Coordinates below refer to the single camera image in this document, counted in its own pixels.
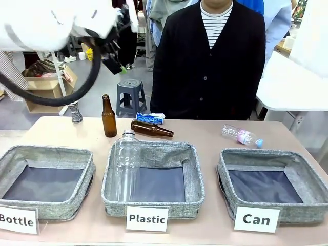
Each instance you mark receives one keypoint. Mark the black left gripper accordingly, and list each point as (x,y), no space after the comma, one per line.
(110,43)

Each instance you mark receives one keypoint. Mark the crushed blue drink can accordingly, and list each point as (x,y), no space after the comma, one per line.
(150,118)

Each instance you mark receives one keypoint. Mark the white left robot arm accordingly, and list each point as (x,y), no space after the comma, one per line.
(38,23)

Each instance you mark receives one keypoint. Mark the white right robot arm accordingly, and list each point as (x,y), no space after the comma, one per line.
(312,38)

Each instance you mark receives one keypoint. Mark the grey fabric basket labelled Plastic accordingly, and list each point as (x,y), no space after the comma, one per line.
(159,153)

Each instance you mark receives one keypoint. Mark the grey fabric basket labelled Bottle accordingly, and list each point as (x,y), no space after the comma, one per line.
(15,156)

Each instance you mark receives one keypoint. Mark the white sign reading Can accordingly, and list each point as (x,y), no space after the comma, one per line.
(256,219)

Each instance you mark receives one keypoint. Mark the grey fabric basket labelled Can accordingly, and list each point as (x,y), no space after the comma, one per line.
(302,164)

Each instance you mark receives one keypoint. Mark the yellow plastic container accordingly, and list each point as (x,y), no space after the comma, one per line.
(89,54)

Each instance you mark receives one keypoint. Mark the grey plastic stool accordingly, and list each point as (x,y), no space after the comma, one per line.
(129,87)

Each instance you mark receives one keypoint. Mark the white metal stand pole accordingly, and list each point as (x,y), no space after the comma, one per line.
(60,77)

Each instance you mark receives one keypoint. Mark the brown glass beer bottle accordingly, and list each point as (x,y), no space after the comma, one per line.
(109,120)
(146,127)

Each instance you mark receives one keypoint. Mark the brown cardboard box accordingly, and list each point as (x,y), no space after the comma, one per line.
(46,87)

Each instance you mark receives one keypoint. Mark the person in black cardigan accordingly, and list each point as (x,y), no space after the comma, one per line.
(205,77)

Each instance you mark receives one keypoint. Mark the large clear plastic bottle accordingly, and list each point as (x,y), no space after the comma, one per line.
(126,164)

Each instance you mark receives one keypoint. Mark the checkered cloth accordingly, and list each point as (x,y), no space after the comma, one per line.
(10,69)

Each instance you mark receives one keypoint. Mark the small pink-label plastic bottle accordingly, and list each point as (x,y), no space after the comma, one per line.
(241,135)

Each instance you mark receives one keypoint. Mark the white sign reading Plastic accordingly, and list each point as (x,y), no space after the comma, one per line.
(146,218)

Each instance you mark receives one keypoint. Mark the bystander in light blue shirt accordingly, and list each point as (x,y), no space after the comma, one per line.
(276,25)

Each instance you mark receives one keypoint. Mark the white sign reading Bottle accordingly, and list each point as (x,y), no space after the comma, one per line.
(15,220)

